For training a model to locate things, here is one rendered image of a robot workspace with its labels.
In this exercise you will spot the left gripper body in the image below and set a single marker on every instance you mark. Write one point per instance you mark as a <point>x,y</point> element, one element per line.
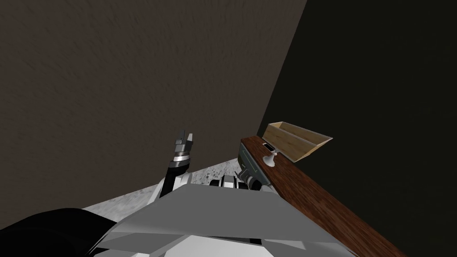
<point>183,145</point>

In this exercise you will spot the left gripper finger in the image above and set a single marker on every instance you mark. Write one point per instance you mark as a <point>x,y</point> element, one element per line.
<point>190,137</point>
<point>184,135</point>

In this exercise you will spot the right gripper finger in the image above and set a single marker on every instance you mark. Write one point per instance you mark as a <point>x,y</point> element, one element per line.
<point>268,146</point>

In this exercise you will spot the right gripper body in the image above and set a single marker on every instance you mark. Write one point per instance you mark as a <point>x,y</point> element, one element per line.
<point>250,162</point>

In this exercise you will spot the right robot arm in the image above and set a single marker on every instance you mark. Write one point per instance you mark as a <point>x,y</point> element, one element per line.
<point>254,183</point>

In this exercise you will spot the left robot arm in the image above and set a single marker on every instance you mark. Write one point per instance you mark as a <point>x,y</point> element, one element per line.
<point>174,175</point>

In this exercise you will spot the silver round knob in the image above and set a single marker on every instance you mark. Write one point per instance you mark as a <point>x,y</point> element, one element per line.
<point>269,160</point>

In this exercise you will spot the light wood drawer box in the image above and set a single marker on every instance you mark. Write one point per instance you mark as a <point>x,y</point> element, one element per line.
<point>285,142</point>

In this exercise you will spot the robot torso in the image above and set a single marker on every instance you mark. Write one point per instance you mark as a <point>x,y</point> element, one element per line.
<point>221,214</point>

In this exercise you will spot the dark wood drawer front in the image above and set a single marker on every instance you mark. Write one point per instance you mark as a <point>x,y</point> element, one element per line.
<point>321,210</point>

